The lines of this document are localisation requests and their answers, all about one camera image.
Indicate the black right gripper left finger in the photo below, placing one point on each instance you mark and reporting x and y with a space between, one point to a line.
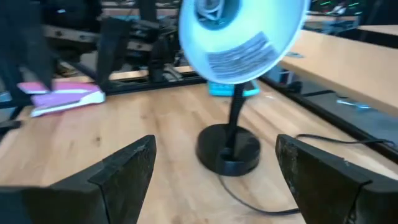
93 199

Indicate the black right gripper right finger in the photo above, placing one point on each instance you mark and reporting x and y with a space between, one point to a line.
335 193

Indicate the black gooseneck desk lamp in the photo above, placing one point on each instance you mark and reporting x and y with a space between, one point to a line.
236 53

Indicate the pink and white stapler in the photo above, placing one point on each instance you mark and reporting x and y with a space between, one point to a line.
68 98

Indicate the teal plastic box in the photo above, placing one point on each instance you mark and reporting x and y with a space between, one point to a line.
220 90

